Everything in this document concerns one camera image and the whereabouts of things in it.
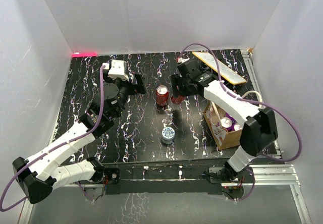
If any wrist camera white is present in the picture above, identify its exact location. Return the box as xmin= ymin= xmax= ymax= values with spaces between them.
xmin=102 ymin=60 xmax=129 ymax=81
xmin=177 ymin=58 xmax=190 ymax=64

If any aluminium frame rail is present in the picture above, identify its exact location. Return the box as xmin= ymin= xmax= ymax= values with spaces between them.
xmin=241 ymin=49 xmax=311 ymax=223

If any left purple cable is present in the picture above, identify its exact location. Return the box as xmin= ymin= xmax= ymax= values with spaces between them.
xmin=0 ymin=65 xmax=105 ymax=212

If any black front rail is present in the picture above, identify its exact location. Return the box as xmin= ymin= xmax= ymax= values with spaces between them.
xmin=103 ymin=158 xmax=253 ymax=195

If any red cola can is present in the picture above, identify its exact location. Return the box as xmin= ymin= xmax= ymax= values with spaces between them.
xmin=156 ymin=85 xmax=169 ymax=107
xmin=171 ymin=94 xmax=185 ymax=105

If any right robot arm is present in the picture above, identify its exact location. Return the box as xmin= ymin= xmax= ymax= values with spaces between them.
xmin=171 ymin=58 xmax=278 ymax=182

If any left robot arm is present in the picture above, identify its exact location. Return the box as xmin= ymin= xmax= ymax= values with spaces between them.
xmin=13 ymin=73 xmax=146 ymax=204

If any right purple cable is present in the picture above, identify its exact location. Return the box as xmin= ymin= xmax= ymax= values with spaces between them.
xmin=178 ymin=43 xmax=302 ymax=201

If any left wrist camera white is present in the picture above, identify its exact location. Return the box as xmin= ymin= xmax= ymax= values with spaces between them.
xmin=102 ymin=60 xmax=129 ymax=81

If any purple cable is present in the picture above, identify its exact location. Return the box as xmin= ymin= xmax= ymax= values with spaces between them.
xmin=0 ymin=65 xmax=105 ymax=212
xmin=178 ymin=43 xmax=302 ymax=201

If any pink tape strip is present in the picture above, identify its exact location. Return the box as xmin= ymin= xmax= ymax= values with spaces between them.
xmin=71 ymin=52 xmax=97 ymax=58

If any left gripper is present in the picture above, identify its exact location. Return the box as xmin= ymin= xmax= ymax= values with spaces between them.
xmin=102 ymin=71 xmax=145 ymax=118

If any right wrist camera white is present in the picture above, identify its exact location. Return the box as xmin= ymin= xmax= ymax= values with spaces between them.
xmin=177 ymin=58 xmax=190 ymax=64

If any small blue round tin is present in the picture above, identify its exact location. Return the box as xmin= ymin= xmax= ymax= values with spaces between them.
xmin=161 ymin=127 xmax=175 ymax=145

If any canvas tote bag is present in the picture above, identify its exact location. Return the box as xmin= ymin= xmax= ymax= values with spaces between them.
xmin=203 ymin=90 xmax=263 ymax=151

